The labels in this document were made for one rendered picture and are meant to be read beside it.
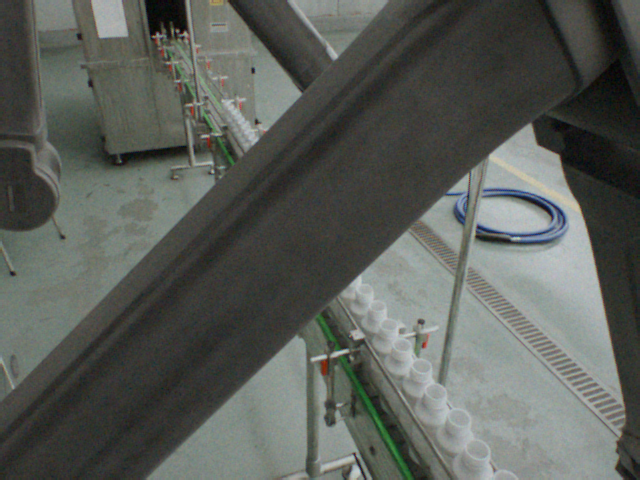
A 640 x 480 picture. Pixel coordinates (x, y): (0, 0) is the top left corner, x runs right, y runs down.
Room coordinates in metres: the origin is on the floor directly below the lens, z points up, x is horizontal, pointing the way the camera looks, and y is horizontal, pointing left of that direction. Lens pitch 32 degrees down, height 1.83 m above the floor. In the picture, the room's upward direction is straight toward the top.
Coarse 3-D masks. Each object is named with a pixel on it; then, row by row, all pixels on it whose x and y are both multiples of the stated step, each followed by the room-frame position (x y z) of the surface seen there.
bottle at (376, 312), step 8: (376, 304) 0.84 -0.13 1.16; (384, 304) 0.83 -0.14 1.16; (368, 312) 0.82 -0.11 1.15; (376, 312) 0.80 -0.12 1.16; (384, 312) 0.81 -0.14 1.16; (368, 320) 0.81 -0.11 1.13; (376, 320) 0.80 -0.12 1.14; (368, 328) 0.80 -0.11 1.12; (376, 328) 0.80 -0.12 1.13; (368, 336) 0.80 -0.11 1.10; (368, 352) 0.80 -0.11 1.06; (368, 360) 0.80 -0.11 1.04; (368, 368) 0.79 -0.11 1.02
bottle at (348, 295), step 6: (360, 276) 0.92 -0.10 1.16; (354, 282) 0.92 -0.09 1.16; (360, 282) 0.93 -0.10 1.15; (348, 288) 0.92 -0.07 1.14; (354, 288) 0.92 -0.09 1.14; (342, 294) 0.92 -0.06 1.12; (348, 294) 0.91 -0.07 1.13; (354, 294) 0.91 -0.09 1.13; (342, 300) 0.91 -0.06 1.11; (348, 300) 0.91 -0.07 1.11; (348, 306) 0.91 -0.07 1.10; (342, 312) 0.91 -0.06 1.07; (342, 318) 0.91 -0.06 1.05; (342, 324) 0.91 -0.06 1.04; (348, 324) 0.90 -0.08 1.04; (348, 330) 0.90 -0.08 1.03
